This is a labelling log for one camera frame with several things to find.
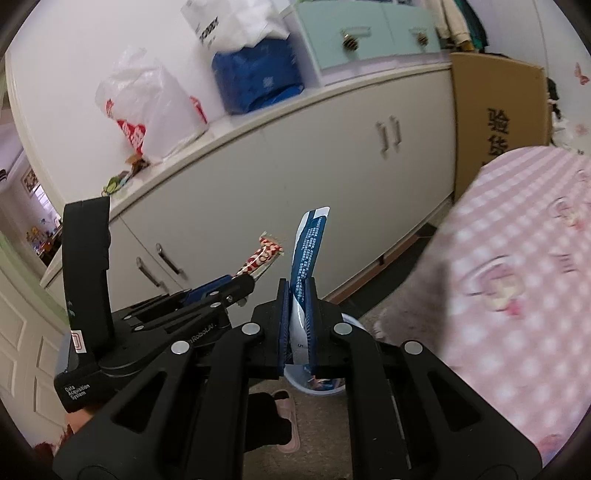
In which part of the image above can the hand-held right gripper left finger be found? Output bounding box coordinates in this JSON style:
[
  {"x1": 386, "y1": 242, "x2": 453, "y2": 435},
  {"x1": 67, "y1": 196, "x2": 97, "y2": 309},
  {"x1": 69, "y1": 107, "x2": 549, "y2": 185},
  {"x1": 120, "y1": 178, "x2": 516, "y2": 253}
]
[{"x1": 52, "y1": 279, "x2": 292, "y2": 480}]

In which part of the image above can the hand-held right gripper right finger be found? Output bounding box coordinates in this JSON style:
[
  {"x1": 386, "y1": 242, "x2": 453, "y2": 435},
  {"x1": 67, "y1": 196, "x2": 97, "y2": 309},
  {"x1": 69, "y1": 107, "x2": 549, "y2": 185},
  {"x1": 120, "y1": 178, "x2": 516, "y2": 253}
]
[{"x1": 304, "y1": 279, "x2": 541, "y2": 480}]

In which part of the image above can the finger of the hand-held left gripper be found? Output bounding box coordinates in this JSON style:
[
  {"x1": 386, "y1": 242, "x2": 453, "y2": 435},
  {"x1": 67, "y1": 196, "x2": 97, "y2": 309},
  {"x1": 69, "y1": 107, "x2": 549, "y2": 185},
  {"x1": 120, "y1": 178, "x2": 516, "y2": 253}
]
[
  {"x1": 133, "y1": 274, "x2": 234, "y2": 320},
  {"x1": 136, "y1": 278, "x2": 257, "y2": 336}
]

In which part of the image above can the red white patterned wrapper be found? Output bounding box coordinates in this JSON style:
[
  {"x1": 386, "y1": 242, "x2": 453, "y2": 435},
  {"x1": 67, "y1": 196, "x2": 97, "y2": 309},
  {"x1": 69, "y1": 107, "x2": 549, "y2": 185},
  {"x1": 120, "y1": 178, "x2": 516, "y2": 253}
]
[{"x1": 233, "y1": 232, "x2": 283, "y2": 280}]

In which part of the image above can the white plastic bin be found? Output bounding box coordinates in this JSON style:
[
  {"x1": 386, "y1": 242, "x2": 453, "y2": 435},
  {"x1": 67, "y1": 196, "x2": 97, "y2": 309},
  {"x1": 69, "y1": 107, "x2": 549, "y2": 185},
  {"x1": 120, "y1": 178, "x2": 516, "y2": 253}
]
[{"x1": 283, "y1": 313, "x2": 366, "y2": 396}]

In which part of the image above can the blue snack packet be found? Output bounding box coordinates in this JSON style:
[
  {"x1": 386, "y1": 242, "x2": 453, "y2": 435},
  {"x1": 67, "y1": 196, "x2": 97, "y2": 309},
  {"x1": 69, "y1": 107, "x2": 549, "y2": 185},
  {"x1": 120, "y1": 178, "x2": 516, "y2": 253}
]
[{"x1": 287, "y1": 207, "x2": 331, "y2": 366}]

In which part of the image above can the pink slipper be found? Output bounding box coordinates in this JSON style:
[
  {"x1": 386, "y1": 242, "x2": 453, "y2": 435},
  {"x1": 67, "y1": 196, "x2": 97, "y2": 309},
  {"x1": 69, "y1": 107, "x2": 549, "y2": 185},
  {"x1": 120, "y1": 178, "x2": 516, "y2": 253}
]
[{"x1": 271, "y1": 390, "x2": 301, "y2": 453}]

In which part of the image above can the pink slipper foot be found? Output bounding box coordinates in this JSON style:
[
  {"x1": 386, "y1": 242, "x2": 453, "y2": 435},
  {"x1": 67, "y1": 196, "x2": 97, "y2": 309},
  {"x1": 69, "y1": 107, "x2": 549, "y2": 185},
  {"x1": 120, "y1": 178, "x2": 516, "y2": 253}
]
[{"x1": 244, "y1": 392, "x2": 294, "y2": 457}]

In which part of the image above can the white panel door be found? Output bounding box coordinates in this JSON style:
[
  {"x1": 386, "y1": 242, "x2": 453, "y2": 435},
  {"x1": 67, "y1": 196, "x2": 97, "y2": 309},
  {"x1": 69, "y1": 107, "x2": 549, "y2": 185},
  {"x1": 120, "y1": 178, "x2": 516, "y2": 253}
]
[{"x1": 0, "y1": 267, "x2": 71, "y2": 445}]

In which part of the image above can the green yellow small toy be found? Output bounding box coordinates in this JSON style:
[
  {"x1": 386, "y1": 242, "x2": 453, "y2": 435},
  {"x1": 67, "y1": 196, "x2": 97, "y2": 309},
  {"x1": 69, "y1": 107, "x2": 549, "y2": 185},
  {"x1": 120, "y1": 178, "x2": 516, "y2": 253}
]
[{"x1": 102, "y1": 171, "x2": 130, "y2": 198}]

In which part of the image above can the brown small wrapper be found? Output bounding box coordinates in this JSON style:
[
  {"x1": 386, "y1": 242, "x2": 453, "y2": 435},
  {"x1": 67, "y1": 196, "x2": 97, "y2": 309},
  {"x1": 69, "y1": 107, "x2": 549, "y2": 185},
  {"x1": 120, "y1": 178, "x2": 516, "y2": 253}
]
[{"x1": 126, "y1": 154, "x2": 153, "y2": 177}]

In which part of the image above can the cream low cabinet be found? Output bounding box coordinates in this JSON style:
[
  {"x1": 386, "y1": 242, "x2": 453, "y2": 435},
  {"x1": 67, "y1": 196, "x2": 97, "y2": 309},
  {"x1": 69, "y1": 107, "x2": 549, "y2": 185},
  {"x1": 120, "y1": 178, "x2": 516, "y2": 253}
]
[{"x1": 39, "y1": 59, "x2": 458, "y2": 306}]

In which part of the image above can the white bag red print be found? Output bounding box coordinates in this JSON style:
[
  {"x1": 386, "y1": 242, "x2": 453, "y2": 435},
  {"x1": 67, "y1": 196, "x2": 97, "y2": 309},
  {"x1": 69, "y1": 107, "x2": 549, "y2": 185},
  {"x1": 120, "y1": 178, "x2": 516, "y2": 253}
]
[{"x1": 95, "y1": 45, "x2": 210, "y2": 165}]

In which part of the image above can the round table pink checked cloth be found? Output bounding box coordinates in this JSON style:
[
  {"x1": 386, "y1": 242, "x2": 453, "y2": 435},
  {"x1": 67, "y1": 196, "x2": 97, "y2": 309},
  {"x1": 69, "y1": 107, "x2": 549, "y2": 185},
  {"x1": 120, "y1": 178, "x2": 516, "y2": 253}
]
[{"x1": 369, "y1": 145, "x2": 591, "y2": 469}]

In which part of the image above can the blue plastic pack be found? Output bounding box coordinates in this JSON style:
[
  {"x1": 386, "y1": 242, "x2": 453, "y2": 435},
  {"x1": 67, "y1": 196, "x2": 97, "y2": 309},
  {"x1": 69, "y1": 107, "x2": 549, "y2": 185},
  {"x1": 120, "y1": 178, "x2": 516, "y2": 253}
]
[{"x1": 212, "y1": 39, "x2": 306, "y2": 116}]

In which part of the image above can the white printed plastic bag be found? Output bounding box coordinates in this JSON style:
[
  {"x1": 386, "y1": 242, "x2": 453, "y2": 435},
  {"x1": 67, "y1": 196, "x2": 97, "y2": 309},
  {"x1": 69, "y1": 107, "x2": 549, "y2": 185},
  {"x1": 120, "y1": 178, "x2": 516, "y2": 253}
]
[{"x1": 180, "y1": 0, "x2": 292, "y2": 52}]

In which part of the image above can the brown cardboard box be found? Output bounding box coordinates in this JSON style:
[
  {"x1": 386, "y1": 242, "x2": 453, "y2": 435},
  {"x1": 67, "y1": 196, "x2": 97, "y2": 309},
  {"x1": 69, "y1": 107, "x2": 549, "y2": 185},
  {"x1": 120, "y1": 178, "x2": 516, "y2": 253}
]
[{"x1": 450, "y1": 51, "x2": 553, "y2": 200}]

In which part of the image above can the mint drawer box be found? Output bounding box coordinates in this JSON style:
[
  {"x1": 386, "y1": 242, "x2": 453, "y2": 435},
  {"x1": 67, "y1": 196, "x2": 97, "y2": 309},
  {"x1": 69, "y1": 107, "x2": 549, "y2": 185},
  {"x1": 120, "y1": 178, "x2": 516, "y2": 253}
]
[{"x1": 294, "y1": 0, "x2": 445, "y2": 86}]

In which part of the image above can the beige hanging jacket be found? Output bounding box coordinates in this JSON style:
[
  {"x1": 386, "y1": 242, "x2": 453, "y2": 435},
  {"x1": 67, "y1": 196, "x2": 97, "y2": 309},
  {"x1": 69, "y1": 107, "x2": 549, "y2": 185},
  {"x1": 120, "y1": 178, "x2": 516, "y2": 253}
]
[{"x1": 433, "y1": 0, "x2": 468, "y2": 43}]

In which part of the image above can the green hanging garment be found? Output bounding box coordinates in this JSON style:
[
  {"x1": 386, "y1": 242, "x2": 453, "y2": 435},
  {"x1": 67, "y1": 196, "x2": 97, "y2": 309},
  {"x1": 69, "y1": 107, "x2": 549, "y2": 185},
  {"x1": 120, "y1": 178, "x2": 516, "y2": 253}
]
[{"x1": 457, "y1": 0, "x2": 489, "y2": 52}]

